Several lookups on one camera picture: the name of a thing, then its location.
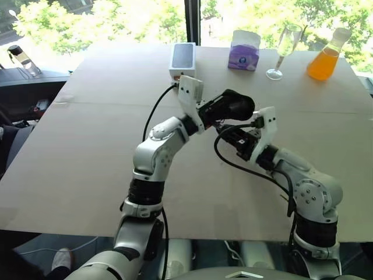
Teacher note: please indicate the silver robot torso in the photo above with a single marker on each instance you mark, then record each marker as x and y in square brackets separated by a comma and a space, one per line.
[239, 275]

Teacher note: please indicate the purple tissue box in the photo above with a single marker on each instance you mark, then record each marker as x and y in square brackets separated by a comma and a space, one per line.
[242, 59]

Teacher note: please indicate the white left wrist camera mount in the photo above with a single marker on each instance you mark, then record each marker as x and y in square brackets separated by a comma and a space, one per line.
[188, 90]

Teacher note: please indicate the black window post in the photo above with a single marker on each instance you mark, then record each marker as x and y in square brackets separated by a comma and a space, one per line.
[193, 20]

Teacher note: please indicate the clear water bottle, black lid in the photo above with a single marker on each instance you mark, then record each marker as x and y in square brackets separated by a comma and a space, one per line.
[21, 59]

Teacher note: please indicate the white rounded robot leg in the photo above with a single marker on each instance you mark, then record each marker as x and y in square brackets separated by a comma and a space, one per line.
[258, 253]
[179, 256]

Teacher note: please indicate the glass flask with orange liquid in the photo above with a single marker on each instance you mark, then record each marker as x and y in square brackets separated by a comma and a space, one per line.
[322, 67]

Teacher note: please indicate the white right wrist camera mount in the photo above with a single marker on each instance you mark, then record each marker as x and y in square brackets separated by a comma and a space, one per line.
[269, 122]

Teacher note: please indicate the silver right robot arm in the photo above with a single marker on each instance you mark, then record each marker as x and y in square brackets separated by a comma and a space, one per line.
[314, 192]

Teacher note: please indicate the white shoe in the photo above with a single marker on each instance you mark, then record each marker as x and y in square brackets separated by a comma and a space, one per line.
[62, 258]

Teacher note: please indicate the dark side desk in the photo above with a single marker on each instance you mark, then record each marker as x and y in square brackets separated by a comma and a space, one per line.
[29, 80]

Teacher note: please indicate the clear champagne glass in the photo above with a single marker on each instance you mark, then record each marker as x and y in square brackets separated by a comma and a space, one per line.
[274, 74]

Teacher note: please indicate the white phone box, black print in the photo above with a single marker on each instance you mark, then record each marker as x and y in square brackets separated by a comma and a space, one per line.
[183, 56]

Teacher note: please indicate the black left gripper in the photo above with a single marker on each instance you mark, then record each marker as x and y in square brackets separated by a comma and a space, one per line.
[209, 113]

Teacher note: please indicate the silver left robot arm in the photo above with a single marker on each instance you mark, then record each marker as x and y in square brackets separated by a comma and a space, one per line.
[151, 157]

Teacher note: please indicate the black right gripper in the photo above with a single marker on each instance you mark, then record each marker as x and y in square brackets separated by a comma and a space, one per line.
[244, 143]

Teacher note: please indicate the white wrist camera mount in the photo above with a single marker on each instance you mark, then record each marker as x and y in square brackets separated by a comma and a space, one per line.
[269, 122]
[188, 90]

